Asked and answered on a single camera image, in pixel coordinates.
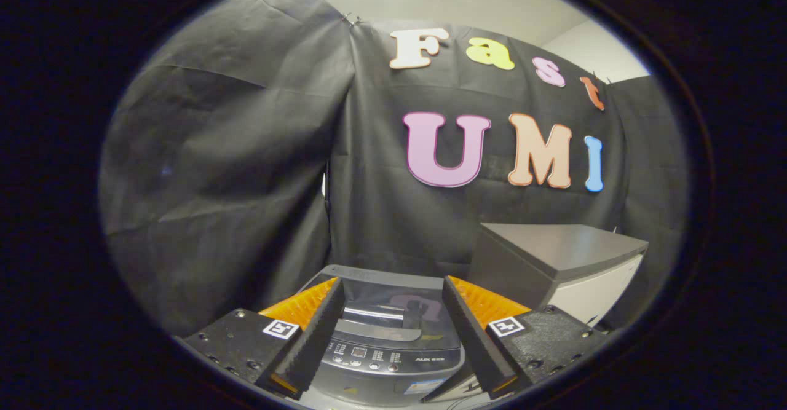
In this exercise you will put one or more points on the white cabinet with grey top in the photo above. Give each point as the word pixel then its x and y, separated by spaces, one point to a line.
pixel 553 250

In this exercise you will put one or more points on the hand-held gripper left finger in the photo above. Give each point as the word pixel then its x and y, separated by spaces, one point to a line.
pixel 313 342

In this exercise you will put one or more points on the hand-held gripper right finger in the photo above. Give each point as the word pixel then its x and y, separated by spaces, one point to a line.
pixel 470 336

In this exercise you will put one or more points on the black backdrop cloth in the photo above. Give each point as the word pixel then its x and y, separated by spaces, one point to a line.
pixel 215 164

